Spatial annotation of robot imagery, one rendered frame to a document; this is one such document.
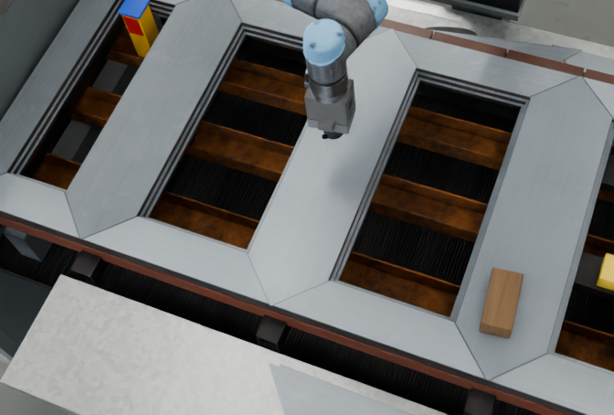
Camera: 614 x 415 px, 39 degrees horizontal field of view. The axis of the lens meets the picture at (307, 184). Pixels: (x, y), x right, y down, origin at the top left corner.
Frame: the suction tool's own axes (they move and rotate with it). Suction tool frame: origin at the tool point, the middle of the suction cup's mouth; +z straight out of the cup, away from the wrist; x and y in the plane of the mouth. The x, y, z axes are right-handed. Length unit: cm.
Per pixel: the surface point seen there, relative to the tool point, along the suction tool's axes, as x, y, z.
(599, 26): 121, 58, 94
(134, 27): 25, -59, 11
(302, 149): -0.1, -7.7, 9.9
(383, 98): 17.0, 6.4, 9.8
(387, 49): 30.6, 4.2, 9.8
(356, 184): -6.0, 6.1, 9.9
